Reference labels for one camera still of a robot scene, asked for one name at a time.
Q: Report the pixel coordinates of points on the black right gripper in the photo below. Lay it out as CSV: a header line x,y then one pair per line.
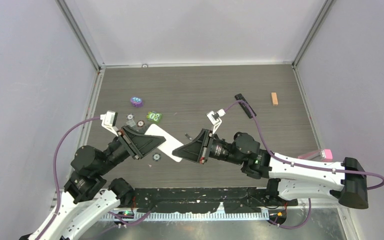
x,y
198,150

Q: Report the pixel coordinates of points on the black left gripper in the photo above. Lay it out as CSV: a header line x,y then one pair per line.
x,y
142,144

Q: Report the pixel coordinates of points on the white remote control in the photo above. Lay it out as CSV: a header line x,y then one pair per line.
x,y
170,143

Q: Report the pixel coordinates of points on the black remote control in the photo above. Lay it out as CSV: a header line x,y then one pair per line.
x,y
249,111

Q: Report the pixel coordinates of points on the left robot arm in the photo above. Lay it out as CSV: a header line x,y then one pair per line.
x,y
77,207

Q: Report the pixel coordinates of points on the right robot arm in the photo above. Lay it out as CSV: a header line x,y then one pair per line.
x,y
288,178

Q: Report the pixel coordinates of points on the blue poker chip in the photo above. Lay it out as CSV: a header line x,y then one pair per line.
x,y
156,157

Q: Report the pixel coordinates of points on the grey building brick piece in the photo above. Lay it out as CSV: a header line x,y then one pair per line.
x,y
131,123

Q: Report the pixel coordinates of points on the green monster toy block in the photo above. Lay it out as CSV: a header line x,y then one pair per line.
x,y
154,117

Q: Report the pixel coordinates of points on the purple monster toy block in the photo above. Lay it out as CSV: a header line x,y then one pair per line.
x,y
136,102

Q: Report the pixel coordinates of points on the orange wooden block far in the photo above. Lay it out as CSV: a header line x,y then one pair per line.
x,y
274,99

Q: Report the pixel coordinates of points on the pink toy toaster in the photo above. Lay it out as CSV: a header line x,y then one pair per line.
x,y
321,155

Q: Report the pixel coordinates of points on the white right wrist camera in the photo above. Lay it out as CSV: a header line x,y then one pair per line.
x,y
215,117

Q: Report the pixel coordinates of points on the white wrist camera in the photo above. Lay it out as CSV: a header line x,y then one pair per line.
x,y
108,121
215,117

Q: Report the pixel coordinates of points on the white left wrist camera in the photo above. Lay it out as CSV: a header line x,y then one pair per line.
x,y
108,121

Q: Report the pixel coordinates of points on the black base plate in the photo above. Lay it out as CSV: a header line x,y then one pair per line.
x,y
205,200

